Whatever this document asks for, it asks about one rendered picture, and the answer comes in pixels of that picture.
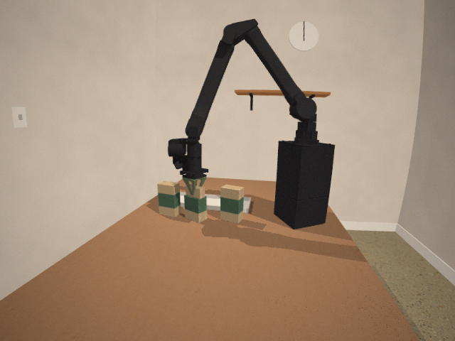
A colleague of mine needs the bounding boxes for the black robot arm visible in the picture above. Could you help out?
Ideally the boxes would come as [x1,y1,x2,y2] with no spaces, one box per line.
[168,19,319,171]

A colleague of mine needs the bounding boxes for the white rectangular tray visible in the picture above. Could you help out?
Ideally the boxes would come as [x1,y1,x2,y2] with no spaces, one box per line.
[180,192,251,213]

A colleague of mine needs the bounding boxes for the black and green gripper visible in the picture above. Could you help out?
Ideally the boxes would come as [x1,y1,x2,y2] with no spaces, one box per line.
[180,156,208,195]

